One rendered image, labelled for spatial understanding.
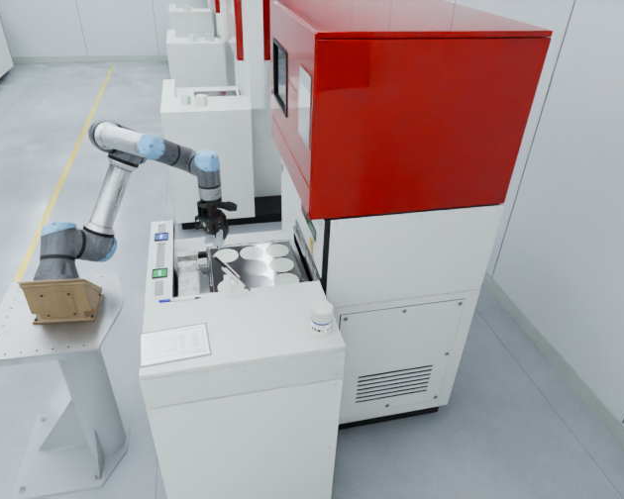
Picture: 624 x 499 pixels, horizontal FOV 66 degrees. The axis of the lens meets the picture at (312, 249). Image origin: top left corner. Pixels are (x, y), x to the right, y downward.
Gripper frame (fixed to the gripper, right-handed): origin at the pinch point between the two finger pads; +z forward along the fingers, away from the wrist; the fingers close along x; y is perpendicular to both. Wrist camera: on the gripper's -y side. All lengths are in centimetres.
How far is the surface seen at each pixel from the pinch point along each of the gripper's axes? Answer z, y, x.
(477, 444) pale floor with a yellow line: 110, -55, 103
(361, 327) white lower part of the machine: 40, -28, 47
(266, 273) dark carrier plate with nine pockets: 19.1, -16.3, 9.4
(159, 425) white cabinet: 37, 49, 11
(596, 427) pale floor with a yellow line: 110, -94, 154
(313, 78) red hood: -60, -12, 30
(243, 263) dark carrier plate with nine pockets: 18.9, -17.1, -2.6
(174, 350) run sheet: 13.3, 39.0, 11.8
